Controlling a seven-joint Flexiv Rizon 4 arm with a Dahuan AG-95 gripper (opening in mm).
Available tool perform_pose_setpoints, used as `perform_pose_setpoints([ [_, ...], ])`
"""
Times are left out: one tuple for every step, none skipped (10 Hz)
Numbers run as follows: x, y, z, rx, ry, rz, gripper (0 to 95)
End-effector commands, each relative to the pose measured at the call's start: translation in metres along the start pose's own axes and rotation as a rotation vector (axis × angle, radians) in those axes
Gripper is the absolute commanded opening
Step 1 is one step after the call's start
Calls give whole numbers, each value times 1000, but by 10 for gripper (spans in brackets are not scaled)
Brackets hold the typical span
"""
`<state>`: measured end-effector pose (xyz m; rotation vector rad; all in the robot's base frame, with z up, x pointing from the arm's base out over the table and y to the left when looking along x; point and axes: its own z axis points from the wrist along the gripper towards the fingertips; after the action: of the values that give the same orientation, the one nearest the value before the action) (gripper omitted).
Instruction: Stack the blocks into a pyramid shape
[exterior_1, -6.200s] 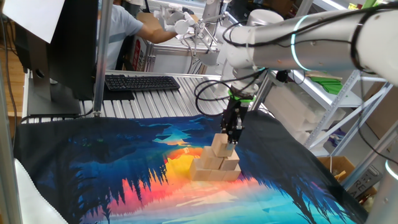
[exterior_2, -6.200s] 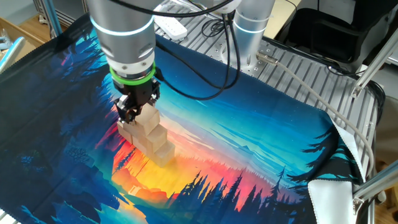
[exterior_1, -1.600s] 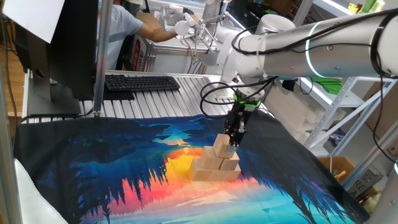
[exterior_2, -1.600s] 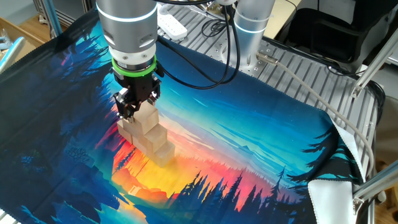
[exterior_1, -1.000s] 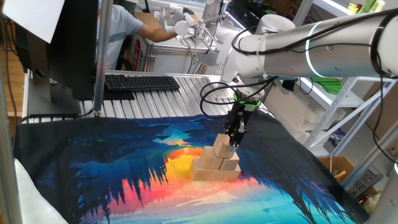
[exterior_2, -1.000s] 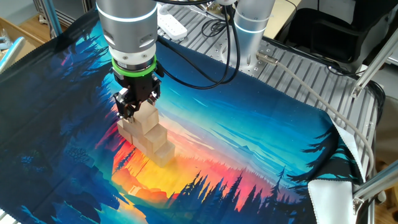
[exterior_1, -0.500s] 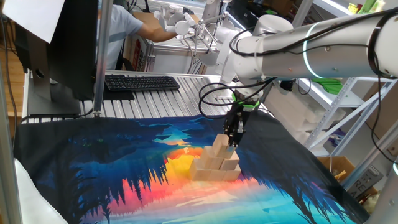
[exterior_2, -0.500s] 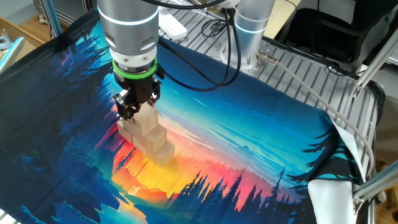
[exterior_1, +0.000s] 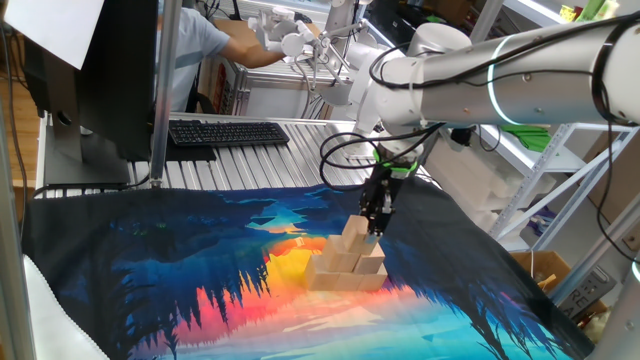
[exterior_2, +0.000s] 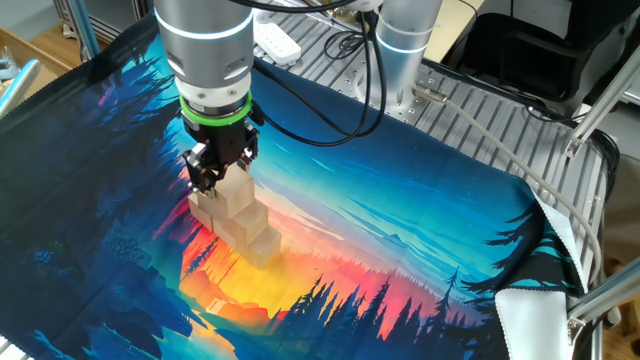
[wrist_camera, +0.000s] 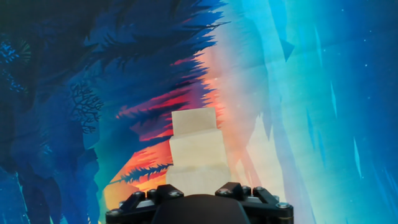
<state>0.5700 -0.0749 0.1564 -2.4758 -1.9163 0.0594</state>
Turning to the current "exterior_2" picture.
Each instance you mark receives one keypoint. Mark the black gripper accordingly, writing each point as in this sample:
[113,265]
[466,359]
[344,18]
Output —
[222,137]

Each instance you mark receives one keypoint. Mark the silver robot mounting plate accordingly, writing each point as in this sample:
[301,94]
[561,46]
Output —
[422,75]

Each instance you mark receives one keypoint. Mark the beige desk top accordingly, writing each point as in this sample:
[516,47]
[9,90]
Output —
[452,25]

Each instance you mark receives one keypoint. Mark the aluminium frame post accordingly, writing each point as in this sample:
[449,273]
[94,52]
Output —
[87,30]
[20,85]
[600,105]
[605,295]

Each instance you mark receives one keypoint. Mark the brown cardboard box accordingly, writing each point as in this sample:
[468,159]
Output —
[45,55]

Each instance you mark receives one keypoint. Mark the white power strip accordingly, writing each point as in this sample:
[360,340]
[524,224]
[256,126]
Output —
[275,40]

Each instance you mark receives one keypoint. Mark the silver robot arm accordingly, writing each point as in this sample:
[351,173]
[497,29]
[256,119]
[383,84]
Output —
[210,45]

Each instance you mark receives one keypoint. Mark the forest sunset printed cloth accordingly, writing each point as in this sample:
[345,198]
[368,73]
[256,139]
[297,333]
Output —
[400,200]

